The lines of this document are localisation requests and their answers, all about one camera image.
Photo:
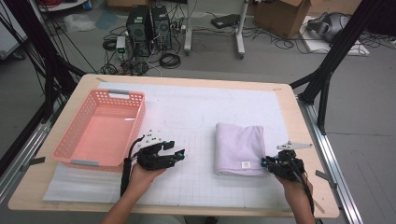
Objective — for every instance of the black computer tower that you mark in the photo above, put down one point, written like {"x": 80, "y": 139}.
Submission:
{"x": 138, "y": 31}
{"x": 162, "y": 28}

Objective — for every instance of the aluminium rail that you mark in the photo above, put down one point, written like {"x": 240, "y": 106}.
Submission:
{"x": 21, "y": 158}
{"x": 327, "y": 137}

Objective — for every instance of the white grid mat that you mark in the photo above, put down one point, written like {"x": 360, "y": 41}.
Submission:
{"x": 193, "y": 102}

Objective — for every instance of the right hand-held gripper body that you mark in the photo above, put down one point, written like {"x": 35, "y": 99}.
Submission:
{"x": 286, "y": 168}

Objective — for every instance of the pink plastic basket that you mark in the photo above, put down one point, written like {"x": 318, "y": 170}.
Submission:
{"x": 102, "y": 133}

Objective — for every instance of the grey rounded device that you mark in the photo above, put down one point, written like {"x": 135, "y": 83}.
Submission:
{"x": 330, "y": 25}

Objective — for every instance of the white cabinet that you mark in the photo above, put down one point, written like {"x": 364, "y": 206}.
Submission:
{"x": 9, "y": 37}

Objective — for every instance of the clear plastic bag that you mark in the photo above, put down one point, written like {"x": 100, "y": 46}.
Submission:
{"x": 77, "y": 22}

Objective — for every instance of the grey table bracket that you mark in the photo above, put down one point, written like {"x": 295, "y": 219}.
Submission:
{"x": 325, "y": 175}
{"x": 34, "y": 161}

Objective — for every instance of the person's left hand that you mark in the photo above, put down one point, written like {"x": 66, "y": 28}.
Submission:
{"x": 143, "y": 179}

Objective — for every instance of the brown cardboard box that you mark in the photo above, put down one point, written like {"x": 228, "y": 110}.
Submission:
{"x": 280, "y": 17}

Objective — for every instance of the small white box green light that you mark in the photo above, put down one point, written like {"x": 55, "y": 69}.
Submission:
{"x": 120, "y": 43}

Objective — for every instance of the person's right hand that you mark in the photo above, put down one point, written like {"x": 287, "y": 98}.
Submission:
{"x": 295, "y": 186}

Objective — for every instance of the lilac printed towel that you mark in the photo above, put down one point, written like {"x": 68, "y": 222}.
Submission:
{"x": 238, "y": 146}

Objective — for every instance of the black metal frame stand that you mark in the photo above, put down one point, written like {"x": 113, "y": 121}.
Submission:
{"x": 46, "y": 62}
{"x": 323, "y": 71}

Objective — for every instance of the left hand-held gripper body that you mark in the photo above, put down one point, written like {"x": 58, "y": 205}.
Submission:
{"x": 152, "y": 160}

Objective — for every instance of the white stand leg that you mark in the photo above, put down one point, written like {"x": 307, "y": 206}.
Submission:
{"x": 240, "y": 34}
{"x": 188, "y": 31}

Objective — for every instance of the teal sheet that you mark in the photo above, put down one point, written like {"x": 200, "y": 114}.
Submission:
{"x": 106, "y": 19}

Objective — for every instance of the black flat box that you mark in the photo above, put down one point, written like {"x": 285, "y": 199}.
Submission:
{"x": 224, "y": 21}

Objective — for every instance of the white floor board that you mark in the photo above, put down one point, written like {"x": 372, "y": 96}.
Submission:
{"x": 317, "y": 45}

